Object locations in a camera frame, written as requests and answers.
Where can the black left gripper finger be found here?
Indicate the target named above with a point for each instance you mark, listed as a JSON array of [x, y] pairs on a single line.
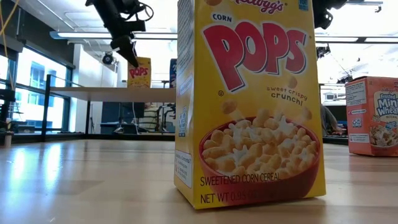
[[126, 46]]

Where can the yellow Corn Pops cereal box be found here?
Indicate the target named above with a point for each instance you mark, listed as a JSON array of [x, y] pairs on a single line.
[[248, 93], [140, 77]]

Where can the blue Frosted Flakes cereal box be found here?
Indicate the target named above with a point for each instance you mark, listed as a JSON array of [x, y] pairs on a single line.
[[173, 74]]

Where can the orange Mini Wheats cereal box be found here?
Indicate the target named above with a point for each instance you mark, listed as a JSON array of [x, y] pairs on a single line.
[[373, 118]]

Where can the long ceiling light fixture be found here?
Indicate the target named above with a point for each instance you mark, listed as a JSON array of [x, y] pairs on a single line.
[[93, 35], [342, 39]]

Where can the ceiling track fixture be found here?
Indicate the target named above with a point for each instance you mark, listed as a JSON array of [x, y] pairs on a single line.
[[363, 2]]

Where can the dark office desk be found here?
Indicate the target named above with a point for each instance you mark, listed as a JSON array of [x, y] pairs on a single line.
[[112, 118]]

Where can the person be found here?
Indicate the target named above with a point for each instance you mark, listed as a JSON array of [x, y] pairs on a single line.
[[150, 118], [328, 119]]

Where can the black equipment stand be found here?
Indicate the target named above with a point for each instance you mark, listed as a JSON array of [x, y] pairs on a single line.
[[6, 95]]

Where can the black ceiling camera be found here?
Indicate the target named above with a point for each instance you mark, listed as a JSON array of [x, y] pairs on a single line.
[[108, 58]]

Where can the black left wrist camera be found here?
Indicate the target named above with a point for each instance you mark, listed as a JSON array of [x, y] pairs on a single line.
[[139, 26]]

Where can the black chair frame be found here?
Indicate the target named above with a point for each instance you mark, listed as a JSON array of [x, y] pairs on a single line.
[[166, 107]]

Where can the dark window frame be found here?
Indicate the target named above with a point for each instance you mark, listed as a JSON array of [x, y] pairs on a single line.
[[67, 109]]

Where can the black aluminium rig frame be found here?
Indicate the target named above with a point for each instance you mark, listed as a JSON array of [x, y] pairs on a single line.
[[93, 137]]

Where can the small white post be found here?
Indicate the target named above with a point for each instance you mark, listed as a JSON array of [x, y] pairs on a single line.
[[7, 140]]

